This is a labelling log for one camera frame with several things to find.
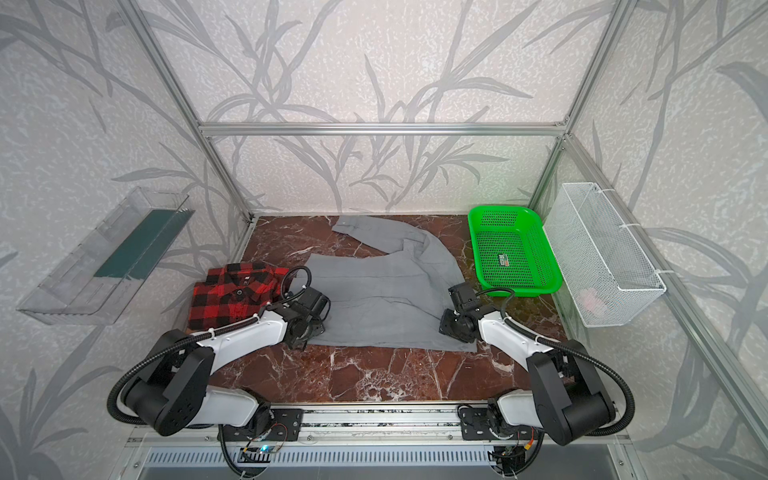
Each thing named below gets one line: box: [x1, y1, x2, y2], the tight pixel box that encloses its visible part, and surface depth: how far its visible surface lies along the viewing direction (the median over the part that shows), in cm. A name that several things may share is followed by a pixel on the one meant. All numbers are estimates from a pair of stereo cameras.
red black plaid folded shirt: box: [188, 262, 290, 331], surface depth 91 cm
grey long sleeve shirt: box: [301, 216, 477, 353], surface depth 98 cm
